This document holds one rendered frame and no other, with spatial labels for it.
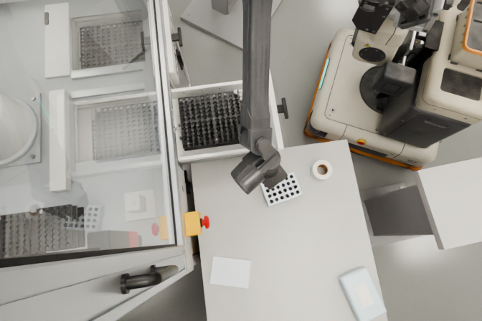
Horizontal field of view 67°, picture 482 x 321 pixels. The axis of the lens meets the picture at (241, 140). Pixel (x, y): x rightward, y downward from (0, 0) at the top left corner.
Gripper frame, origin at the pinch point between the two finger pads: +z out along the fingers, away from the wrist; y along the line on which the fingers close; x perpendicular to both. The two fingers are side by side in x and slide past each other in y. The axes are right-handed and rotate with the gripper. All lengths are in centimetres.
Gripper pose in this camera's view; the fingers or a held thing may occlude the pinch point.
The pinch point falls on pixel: (266, 174)
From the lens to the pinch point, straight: 109.7
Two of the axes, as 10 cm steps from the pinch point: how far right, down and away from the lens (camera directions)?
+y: 5.8, 7.7, -2.6
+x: 8.1, -5.6, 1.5
